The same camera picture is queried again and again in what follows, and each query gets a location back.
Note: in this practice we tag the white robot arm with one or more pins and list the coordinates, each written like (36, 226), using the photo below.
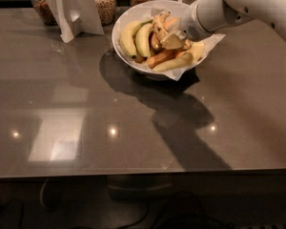
(270, 12)

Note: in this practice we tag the greenish banana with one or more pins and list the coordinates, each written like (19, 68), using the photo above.
(142, 40)
(127, 38)

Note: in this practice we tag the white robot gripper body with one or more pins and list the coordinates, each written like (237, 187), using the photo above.
(190, 25)

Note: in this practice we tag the white ceramic bowl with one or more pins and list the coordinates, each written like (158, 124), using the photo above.
(130, 13)

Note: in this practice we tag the orange ripe banana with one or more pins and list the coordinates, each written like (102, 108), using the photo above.
(160, 58)

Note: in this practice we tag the spotted brown ripe banana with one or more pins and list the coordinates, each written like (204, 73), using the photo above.
(158, 24)

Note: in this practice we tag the white folded paper stand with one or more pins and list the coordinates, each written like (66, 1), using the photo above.
(74, 17)

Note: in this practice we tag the greenish banana far left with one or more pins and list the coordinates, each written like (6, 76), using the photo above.
(127, 38)

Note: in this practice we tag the cream flat gripper finger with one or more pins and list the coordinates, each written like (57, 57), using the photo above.
(173, 40)

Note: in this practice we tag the white paper bowl liner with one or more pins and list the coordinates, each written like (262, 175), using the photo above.
(213, 42)

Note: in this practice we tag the long yellow front banana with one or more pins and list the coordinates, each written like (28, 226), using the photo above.
(186, 59)

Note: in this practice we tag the middle glass grain jar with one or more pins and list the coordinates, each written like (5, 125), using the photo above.
(106, 10)

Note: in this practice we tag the left glass nut jar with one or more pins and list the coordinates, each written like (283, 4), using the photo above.
(44, 12)

